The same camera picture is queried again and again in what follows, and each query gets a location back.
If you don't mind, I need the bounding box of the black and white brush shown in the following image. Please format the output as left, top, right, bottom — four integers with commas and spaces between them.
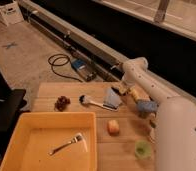
79, 95, 116, 111

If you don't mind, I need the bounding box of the black cable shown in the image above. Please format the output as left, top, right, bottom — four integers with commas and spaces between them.
47, 53, 84, 83

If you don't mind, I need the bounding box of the blue cloth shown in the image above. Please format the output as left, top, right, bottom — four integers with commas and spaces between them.
103, 88, 122, 109

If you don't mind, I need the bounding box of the yellow plastic tray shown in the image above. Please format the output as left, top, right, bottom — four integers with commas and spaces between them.
0, 112, 97, 171

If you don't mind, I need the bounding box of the blue electronic box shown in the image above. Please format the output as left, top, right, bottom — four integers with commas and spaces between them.
71, 59, 96, 82

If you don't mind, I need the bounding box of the wooden black felt eraser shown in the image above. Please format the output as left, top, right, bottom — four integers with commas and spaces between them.
112, 86, 127, 96

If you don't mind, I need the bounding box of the green plastic cup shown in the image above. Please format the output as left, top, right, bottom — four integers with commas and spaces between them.
135, 140, 152, 159

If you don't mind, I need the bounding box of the silver fork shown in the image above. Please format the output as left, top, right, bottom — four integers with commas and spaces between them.
49, 133, 83, 156

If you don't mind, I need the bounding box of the bunch of dark grapes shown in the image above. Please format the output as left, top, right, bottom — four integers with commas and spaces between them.
55, 96, 70, 111

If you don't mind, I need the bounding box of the yellow banana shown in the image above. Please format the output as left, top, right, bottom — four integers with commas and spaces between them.
129, 87, 140, 102

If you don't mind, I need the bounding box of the white storage crate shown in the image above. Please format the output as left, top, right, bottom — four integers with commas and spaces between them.
0, 0, 24, 26

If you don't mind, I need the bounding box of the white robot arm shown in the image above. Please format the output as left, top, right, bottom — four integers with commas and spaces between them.
122, 57, 196, 171

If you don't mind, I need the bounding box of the orange apple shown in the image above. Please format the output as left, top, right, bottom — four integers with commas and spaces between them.
107, 120, 120, 136

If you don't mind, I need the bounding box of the black chair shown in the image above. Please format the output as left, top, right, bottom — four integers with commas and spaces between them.
0, 72, 27, 161

